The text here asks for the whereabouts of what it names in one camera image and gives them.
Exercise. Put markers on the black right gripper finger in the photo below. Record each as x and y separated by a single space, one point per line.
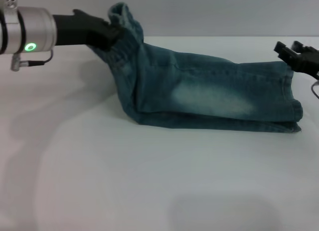
297 46
284 52

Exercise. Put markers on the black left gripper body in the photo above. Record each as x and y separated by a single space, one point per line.
72 29

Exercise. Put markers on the blue denim shorts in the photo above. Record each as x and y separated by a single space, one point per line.
199 91

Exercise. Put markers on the white tablecloth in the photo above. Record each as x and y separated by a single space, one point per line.
124 166

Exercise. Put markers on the silver wrist mount bracket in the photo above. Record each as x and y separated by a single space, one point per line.
12 0

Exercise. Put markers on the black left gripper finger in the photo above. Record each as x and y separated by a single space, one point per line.
107 25
104 39

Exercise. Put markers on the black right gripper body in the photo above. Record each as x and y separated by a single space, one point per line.
306 62

